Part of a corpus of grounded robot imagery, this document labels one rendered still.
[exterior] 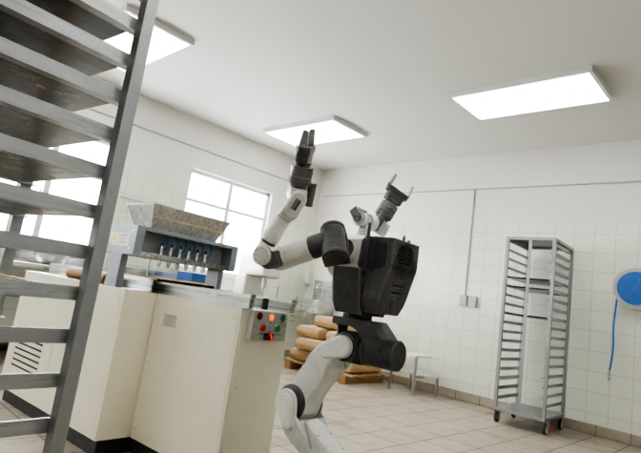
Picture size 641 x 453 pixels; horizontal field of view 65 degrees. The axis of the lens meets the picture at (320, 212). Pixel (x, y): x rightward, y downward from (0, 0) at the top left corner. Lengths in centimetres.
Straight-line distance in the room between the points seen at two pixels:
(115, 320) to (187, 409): 60
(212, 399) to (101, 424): 66
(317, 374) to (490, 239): 459
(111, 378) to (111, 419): 21
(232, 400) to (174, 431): 40
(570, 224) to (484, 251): 102
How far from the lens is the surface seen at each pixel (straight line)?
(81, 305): 119
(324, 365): 205
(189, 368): 266
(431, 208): 692
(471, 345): 643
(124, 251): 291
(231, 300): 248
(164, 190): 652
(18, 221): 161
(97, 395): 296
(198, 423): 260
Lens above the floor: 93
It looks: 10 degrees up
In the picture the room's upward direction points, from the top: 8 degrees clockwise
